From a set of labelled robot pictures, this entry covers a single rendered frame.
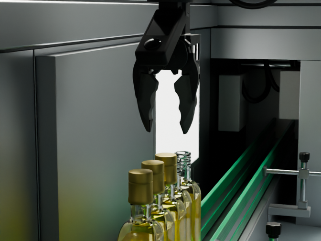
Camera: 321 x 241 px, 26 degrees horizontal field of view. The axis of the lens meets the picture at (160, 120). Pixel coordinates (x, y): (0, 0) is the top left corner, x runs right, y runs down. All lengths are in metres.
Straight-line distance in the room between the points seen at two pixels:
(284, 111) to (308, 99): 0.14
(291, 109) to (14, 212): 1.35
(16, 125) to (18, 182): 0.08
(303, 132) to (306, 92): 0.12
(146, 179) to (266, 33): 1.16
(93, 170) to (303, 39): 1.06
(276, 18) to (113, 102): 0.94
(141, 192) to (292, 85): 1.25
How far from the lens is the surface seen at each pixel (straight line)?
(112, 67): 1.19
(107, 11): 1.19
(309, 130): 2.07
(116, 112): 1.22
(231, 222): 1.46
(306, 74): 2.05
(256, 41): 2.06
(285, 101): 2.16
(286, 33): 2.05
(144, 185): 0.96
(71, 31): 1.05
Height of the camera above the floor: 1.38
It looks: 9 degrees down
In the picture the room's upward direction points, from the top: straight up
